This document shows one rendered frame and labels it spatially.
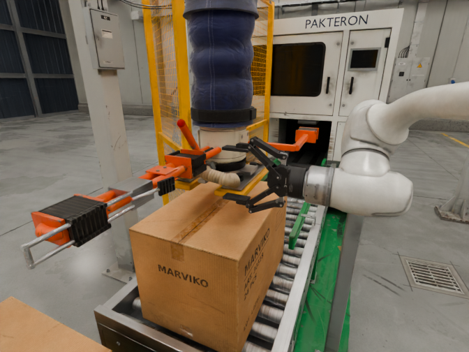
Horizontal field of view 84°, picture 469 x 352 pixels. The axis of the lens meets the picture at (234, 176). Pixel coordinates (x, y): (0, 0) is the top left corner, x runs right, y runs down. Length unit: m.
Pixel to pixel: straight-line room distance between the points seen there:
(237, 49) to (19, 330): 1.26
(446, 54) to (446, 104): 9.21
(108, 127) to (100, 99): 0.17
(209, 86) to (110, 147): 1.13
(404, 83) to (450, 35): 1.53
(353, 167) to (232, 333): 0.64
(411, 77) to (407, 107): 8.65
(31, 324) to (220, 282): 0.80
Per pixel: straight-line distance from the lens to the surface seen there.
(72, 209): 0.51
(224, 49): 0.85
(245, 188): 0.86
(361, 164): 0.61
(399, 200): 0.60
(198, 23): 0.89
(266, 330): 1.12
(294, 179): 0.61
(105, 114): 1.83
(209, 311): 0.94
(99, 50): 1.76
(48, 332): 1.31
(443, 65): 9.72
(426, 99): 0.57
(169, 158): 0.75
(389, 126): 0.64
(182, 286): 0.94
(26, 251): 0.46
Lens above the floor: 1.41
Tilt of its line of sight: 20 degrees down
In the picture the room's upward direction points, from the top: straight up
